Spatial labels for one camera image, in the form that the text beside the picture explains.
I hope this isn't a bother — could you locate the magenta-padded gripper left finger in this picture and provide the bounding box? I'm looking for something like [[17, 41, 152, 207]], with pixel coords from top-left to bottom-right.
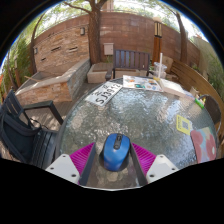
[[45, 142, 98, 186]]

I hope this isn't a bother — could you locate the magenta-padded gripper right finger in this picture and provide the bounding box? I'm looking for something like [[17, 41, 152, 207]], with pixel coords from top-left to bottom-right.
[[129, 142, 180, 186]]

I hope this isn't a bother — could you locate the blue computer mouse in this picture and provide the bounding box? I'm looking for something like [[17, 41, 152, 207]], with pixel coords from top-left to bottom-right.
[[101, 133, 132, 173]]

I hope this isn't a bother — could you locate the floral pastel mouse pad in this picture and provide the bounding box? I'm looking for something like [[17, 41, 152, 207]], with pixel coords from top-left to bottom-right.
[[189, 126, 218, 164]]

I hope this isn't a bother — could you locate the yellow square card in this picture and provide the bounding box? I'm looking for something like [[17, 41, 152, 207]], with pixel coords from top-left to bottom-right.
[[175, 114, 192, 136]]

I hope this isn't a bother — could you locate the black slatted metal chair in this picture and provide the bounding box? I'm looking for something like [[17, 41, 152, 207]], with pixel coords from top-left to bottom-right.
[[0, 89, 65, 170]]

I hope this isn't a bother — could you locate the white lettered plate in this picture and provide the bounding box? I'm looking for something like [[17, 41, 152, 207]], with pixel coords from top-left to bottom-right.
[[84, 82, 123, 108]]

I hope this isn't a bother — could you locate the stone raised bed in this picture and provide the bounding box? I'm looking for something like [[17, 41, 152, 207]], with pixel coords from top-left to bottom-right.
[[14, 58, 92, 106]]

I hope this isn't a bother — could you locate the small green pack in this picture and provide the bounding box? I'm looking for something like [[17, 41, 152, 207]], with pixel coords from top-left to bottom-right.
[[194, 96, 206, 109]]

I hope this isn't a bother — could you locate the clear plastic cup with straw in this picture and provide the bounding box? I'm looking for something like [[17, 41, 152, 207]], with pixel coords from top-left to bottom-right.
[[153, 52, 168, 80]]

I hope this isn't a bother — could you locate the curved wooden bench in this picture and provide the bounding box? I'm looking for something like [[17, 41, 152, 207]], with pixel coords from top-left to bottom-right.
[[171, 59, 224, 134]]

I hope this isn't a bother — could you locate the dark wooden slatted chair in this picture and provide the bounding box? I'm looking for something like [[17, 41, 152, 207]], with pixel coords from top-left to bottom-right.
[[105, 49, 154, 81]]

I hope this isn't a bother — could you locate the thin leaning tree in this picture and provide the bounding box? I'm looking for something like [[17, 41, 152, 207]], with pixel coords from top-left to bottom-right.
[[27, 13, 46, 76]]

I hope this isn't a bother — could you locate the thick forked tree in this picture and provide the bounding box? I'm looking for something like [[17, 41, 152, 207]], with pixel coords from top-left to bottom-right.
[[63, 0, 108, 66]]

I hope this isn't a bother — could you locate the slim straight tree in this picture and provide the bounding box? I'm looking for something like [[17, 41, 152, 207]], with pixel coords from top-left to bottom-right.
[[166, 6, 190, 64]]

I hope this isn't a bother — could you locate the grey wall box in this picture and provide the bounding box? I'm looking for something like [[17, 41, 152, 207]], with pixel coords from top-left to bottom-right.
[[103, 42, 115, 56]]

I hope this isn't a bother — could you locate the wooden lamp post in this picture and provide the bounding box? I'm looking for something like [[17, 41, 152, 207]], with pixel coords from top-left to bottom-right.
[[151, 17, 164, 66]]

